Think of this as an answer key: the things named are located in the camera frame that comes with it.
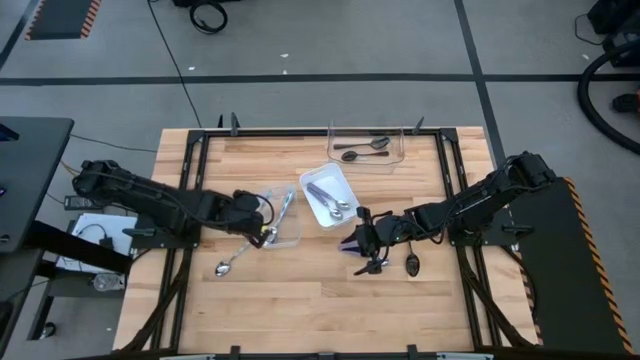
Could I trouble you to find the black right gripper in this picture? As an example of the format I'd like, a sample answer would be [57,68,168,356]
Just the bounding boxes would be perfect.
[349,207,402,277]

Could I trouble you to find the black mat with orange stripes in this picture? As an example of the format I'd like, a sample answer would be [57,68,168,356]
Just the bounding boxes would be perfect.
[23,0,103,41]

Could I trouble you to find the long black floor cable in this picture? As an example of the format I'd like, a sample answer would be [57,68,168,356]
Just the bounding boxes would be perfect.
[146,0,203,129]

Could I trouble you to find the clear plastic bottle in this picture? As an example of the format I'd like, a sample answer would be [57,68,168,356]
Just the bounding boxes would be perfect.
[91,273,126,293]

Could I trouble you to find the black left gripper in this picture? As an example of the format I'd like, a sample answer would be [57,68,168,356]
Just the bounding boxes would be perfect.
[222,188,271,250]

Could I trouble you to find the coiled black cable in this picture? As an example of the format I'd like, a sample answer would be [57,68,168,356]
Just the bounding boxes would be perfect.
[188,0,229,36]

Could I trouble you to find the black platform with hazard edge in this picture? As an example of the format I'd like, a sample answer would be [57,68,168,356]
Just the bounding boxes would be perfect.
[499,174,635,356]

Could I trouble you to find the white paper box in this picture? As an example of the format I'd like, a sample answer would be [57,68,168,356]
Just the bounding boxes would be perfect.
[54,212,139,275]

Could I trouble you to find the black power adapter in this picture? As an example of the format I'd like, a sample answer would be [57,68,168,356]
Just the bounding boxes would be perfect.
[64,195,97,211]

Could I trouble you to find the thick black hose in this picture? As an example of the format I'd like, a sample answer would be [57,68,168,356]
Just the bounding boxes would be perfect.
[577,39,640,156]

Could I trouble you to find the orange and black tool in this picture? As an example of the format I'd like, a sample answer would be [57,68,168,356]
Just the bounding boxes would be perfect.
[612,88,640,114]

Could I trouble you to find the black desk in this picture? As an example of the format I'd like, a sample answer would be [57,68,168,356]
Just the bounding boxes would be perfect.
[0,116,76,254]

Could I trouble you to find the purple pen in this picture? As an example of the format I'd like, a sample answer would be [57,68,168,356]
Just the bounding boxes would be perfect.
[341,241,390,267]

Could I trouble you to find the white plastic bin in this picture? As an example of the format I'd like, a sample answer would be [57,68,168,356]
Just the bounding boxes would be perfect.
[298,162,361,231]

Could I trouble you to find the black aluminium table frame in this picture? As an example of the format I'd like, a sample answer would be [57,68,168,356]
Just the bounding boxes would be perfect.
[119,127,541,360]

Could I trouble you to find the frosted clear plastic bin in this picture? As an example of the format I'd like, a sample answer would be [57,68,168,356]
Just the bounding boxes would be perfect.
[249,183,304,250]

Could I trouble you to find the black equipment case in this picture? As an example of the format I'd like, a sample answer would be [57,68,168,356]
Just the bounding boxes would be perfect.
[586,0,640,69]

